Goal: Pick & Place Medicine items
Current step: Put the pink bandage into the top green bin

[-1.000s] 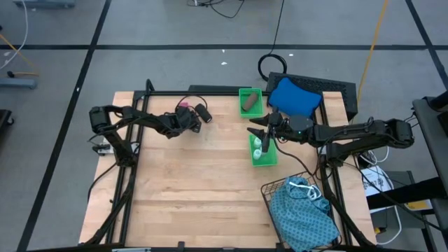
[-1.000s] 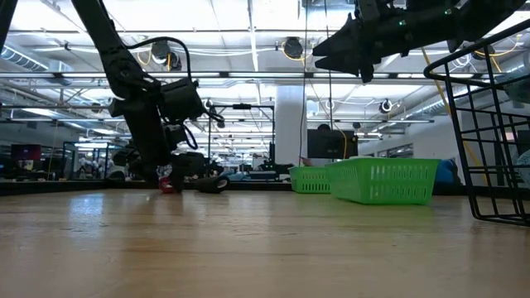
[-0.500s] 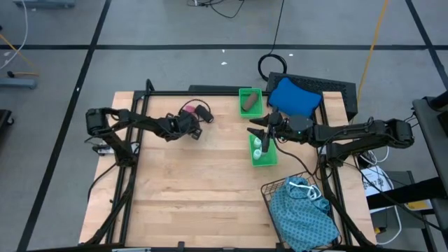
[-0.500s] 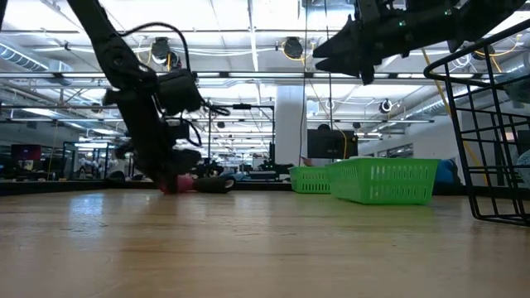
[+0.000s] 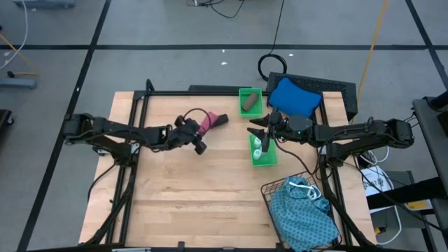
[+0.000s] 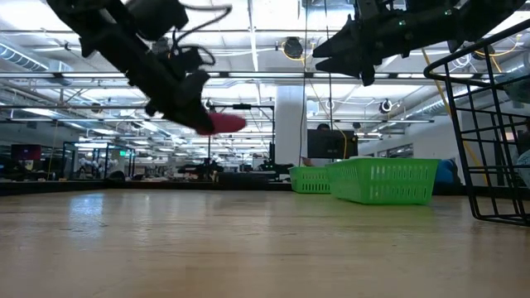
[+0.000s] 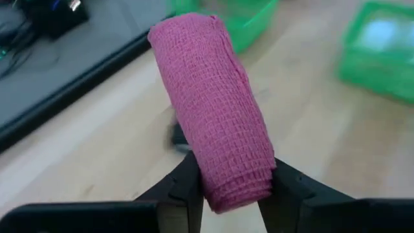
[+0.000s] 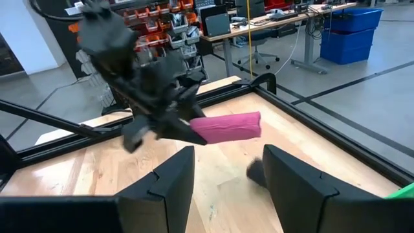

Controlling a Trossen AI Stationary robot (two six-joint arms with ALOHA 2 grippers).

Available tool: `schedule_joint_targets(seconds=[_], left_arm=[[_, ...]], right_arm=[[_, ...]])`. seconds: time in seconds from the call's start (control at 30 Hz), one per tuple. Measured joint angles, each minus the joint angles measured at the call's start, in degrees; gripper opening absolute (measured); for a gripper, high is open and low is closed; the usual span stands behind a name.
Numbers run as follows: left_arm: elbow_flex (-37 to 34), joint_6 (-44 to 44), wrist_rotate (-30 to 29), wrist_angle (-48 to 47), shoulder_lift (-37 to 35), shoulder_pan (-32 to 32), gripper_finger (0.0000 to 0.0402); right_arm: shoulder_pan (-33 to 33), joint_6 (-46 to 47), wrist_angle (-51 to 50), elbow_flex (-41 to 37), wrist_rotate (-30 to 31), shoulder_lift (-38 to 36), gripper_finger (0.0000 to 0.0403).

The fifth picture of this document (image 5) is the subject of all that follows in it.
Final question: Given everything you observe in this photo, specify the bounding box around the black wire basket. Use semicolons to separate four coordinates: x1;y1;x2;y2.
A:
260;171;346;251

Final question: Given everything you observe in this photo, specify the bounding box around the teal patterned cloth gown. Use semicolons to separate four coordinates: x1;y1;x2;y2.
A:
268;176;341;252

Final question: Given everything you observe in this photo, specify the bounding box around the small green plastic basket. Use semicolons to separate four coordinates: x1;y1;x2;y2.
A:
238;87;264;119

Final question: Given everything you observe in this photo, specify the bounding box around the yellow hanging cable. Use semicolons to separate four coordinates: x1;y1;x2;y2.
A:
351;0;390;125

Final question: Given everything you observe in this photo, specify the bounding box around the black bandage roll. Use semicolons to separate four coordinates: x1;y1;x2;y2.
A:
209;113;230;127

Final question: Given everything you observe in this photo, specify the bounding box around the orange floor cable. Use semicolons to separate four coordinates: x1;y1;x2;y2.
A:
0;33;39;77

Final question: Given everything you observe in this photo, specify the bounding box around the grey floor bar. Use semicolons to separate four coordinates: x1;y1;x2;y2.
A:
0;77;38;89
13;0;76;9

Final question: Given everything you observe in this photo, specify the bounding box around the black side desk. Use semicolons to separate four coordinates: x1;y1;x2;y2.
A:
365;91;448;252

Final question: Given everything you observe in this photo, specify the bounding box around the white paper box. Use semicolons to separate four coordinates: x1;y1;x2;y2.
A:
362;166;395;197

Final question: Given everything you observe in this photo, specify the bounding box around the black flat bar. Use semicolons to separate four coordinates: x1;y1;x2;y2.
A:
188;85;253;93

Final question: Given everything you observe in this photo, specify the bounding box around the large green plastic basket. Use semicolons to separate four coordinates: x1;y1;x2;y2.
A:
248;133;279;168

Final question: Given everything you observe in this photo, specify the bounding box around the pink bandage roll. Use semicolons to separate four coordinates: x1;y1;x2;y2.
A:
197;111;218;136

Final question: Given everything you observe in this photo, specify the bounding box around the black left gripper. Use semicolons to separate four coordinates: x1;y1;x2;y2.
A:
167;112;215;156

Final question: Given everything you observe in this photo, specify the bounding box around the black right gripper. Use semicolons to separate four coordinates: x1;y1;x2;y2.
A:
246;111;293;153

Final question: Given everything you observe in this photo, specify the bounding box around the black plastic crate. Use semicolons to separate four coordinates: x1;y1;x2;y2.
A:
265;71;358;122

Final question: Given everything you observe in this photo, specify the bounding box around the black hanging coiled cable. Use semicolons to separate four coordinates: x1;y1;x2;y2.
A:
257;0;288;82

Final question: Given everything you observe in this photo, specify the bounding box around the blue pillow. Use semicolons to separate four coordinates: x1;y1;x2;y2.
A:
267;76;323;120

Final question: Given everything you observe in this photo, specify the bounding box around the black floor cable bundle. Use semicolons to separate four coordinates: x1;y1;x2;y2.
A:
187;0;246;20

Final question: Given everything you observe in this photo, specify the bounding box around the white floor cable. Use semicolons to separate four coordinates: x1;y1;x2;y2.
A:
0;0;29;70

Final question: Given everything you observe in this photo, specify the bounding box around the brown bandage roll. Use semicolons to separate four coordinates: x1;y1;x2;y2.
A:
242;92;259;112

